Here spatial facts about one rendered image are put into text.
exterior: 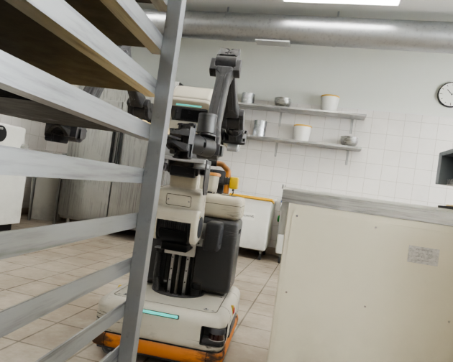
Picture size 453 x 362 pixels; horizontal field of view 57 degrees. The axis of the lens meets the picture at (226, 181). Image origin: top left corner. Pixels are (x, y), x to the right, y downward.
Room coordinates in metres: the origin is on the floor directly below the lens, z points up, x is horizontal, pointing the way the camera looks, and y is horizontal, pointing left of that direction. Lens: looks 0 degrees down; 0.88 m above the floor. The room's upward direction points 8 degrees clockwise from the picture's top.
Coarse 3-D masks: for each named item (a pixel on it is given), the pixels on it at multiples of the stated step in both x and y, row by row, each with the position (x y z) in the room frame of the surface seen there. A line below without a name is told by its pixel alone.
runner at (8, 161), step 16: (0, 160) 0.42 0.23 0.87; (16, 160) 0.44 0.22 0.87; (32, 160) 0.47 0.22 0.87; (48, 160) 0.50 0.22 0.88; (64, 160) 0.54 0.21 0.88; (80, 160) 0.58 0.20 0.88; (32, 176) 0.48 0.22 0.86; (48, 176) 0.51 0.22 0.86; (64, 176) 0.54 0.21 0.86; (80, 176) 0.58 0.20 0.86; (96, 176) 0.64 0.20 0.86; (112, 176) 0.69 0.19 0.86; (128, 176) 0.76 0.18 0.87
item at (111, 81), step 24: (0, 0) 0.44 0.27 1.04; (0, 24) 0.53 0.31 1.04; (24, 24) 0.51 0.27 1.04; (0, 48) 0.65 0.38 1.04; (24, 48) 0.63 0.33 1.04; (48, 48) 0.61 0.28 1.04; (72, 48) 0.59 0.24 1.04; (48, 72) 0.78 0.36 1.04; (72, 72) 0.75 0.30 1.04; (96, 72) 0.72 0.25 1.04
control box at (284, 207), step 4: (284, 204) 1.74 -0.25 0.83; (288, 204) 1.73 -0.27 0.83; (280, 208) 1.74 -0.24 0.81; (284, 208) 1.74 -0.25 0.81; (280, 212) 1.74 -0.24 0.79; (284, 212) 1.74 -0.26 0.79; (280, 216) 1.74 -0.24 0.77; (284, 216) 1.74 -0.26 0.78; (280, 220) 1.74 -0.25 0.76; (284, 220) 1.73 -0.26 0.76; (280, 224) 1.74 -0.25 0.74; (284, 224) 1.73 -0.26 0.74; (280, 228) 1.74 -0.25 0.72; (284, 228) 1.73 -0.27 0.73; (280, 232) 1.74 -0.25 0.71; (284, 232) 1.73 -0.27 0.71
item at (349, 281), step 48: (288, 240) 1.68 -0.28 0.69; (336, 240) 1.65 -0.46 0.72; (384, 240) 1.62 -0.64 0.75; (432, 240) 1.59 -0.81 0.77; (288, 288) 1.68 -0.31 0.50; (336, 288) 1.64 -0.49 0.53; (384, 288) 1.61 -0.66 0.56; (432, 288) 1.58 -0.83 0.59; (288, 336) 1.67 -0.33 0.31; (336, 336) 1.64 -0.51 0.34; (384, 336) 1.61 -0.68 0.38; (432, 336) 1.58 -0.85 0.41
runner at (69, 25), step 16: (16, 0) 0.43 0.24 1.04; (32, 0) 0.43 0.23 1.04; (48, 0) 0.46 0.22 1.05; (32, 16) 0.47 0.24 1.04; (48, 16) 0.46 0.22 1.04; (64, 16) 0.49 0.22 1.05; (80, 16) 0.53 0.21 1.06; (64, 32) 0.51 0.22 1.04; (80, 32) 0.53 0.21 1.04; (96, 32) 0.57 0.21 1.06; (80, 48) 0.58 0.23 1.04; (96, 48) 0.58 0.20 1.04; (112, 48) 0.63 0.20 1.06; (112, 64) 0.64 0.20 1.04; (128, 64) 0.69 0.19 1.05; (128, 80) 0.74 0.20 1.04; (144, 80) 0.77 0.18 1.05
